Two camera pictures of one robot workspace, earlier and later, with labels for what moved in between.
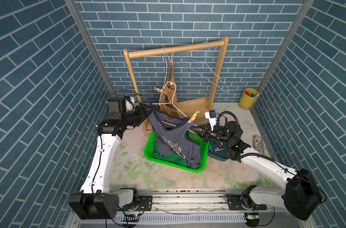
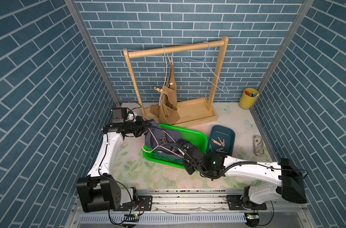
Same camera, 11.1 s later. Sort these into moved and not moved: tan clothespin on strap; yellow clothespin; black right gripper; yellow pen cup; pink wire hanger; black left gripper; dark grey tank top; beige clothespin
Moved: black left gripper; yellow clothespin; dark grey tank top; black right gripper; pink wire hanger
Not moved: tan clothespin on strap; beige clothespin; yellow pen cup
